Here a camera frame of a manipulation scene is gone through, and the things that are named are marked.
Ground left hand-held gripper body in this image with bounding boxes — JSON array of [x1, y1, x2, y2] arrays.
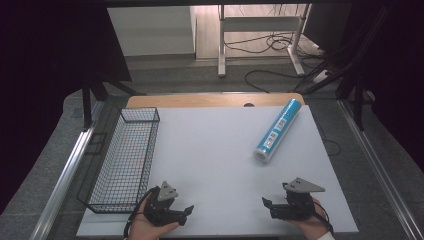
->
[[143, 180, 188, 228]]

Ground white metal desk frame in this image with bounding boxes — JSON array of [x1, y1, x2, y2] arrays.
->
[[217, 3, 314, 79]]

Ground white cabinet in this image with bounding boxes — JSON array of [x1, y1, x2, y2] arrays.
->
[[106, 5, 198, 58]]

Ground black metal stand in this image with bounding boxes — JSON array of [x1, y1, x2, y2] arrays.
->
[[80, 74, 146, 132], [292, 4, 393, 132]]

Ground silver metal rail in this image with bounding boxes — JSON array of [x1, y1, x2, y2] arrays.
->
[[337, 99, 424, 240], [29, 99, 106, 240]]

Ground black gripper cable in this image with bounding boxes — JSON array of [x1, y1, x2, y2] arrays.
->
[[123, 186, 160, 240], [311, 199, 335, 235]]

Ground white table mat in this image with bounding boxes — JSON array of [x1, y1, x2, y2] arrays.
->
[[76, 105, 360, 238]]

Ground person's left hand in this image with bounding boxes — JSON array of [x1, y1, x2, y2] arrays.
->
[[127, 202, 181, 240]]

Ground person's right hand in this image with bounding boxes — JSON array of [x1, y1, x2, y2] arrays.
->
[[289, 197, 332, 240]]

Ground blue cling film roll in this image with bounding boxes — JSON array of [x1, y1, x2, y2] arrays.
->
[[253, 98, 303, 164]]

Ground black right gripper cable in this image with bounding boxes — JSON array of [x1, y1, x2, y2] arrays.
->
[[311, 199, 335, 235]]

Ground black wire basket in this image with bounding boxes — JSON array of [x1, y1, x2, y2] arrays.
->
[[77, 106, 161, 215]]

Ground long black floor cable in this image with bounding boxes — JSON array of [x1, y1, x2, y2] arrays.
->
[[244, 69, 303, 94]]

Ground white power strip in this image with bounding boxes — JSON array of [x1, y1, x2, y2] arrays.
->
[[312, 69, 332, 85]]

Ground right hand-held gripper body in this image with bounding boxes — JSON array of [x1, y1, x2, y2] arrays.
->
[[281, 177, 326, 222]]

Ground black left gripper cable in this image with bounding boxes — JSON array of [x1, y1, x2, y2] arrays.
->
[[123, 186, 160, 240]]

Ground thin black cable loop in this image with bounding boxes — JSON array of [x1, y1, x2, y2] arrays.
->
[[319, 124, 342, 157]]

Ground dark curtain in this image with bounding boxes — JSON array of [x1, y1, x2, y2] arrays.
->
[[0, 0, 133, 214], [301, 0, 424, 168]]

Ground tangled black floor cables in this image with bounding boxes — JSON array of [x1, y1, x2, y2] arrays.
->
[[223, 31, 323, 57]]

